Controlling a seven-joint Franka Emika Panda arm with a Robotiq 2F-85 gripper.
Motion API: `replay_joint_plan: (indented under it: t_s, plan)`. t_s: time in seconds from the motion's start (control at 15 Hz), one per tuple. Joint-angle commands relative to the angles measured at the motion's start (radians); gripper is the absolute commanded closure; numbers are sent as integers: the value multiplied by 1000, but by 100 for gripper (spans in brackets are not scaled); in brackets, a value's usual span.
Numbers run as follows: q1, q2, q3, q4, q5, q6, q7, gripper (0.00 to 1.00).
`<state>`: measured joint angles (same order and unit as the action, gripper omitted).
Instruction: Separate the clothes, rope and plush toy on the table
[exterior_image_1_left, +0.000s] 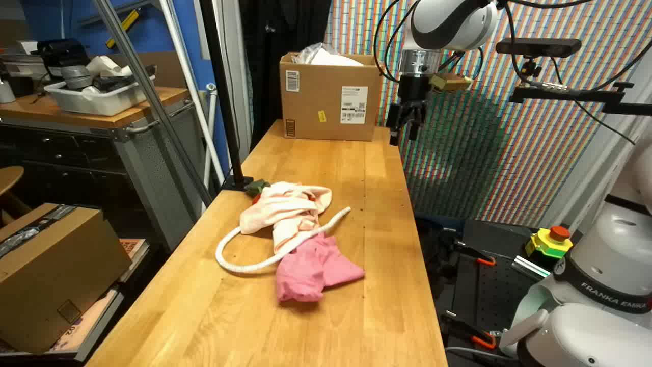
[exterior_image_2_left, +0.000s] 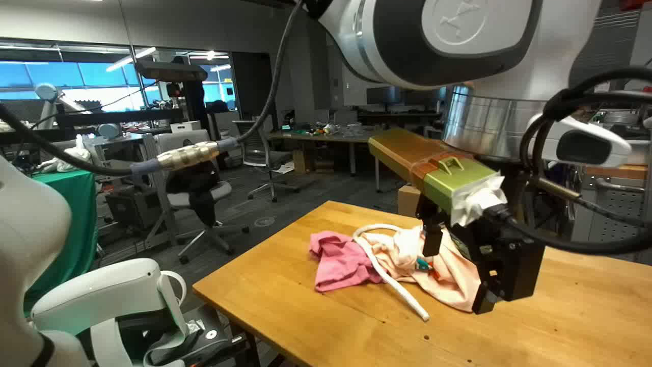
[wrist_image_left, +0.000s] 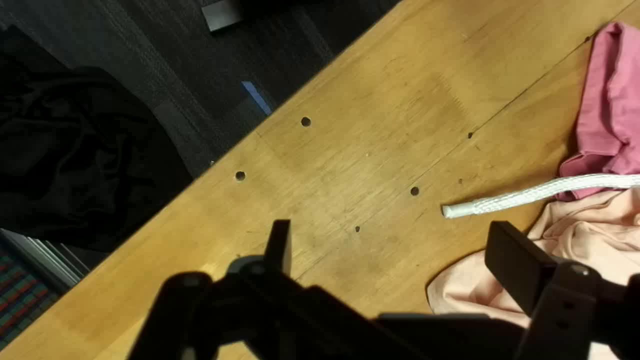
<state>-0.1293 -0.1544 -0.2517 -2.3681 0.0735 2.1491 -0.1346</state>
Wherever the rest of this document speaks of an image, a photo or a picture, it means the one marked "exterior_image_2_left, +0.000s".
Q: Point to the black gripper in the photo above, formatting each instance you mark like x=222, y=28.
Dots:
x=505, y=260

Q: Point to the light pink cloth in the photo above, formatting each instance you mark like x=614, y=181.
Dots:
x=397, y=256

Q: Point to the dark pink cloth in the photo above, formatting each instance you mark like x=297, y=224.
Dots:
x=340, y=261

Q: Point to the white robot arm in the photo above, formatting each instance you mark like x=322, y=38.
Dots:
x=512, y=48

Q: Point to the grey mesh office chair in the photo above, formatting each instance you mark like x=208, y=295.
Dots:
x=274, y=166

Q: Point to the black office chair with bag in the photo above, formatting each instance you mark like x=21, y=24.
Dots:
x=191, y=183

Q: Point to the green draped cloth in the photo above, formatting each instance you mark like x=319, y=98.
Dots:
x=78, y=254

